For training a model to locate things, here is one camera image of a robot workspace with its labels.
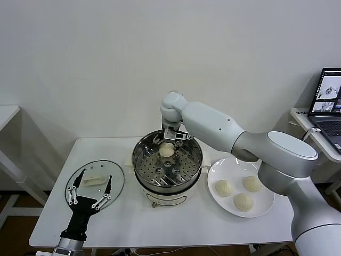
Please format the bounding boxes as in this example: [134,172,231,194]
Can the stainless steel steamer basket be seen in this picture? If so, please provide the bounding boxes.
[132,130,203,189]

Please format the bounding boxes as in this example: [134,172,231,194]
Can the grey open laptop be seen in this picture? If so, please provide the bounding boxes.
[307,68,341,155]

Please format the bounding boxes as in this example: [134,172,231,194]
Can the white side table with laptop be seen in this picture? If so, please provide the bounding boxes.
[289,108,341,198]

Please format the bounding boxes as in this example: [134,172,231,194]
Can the round white plate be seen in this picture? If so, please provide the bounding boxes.
[207,157,275,218]

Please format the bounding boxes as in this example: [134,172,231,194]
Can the white steamed baozi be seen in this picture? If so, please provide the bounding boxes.
[159,142,176,157]
[233,193,254,213]
[242,175,263,193]
[215,180,234,198]

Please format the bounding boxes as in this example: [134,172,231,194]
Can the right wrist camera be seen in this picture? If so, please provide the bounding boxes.
[164,128,186,140]

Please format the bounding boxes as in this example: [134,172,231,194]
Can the cream electric cooking pot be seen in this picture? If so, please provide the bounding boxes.
[124,150,211,209]

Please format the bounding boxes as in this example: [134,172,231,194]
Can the empty white side table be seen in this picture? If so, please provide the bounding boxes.
[0,106,48,222]

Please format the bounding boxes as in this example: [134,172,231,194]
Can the white laptop cable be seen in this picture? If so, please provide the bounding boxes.
[302,127,321,141]

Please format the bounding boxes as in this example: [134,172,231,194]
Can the round glass pot lid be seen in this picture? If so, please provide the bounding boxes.
[64,159,125,214]

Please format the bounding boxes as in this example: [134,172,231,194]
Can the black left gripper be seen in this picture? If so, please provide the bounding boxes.
[60,168,113,241]

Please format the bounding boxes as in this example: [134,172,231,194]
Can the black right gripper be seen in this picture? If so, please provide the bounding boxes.
[153,127,193,149]

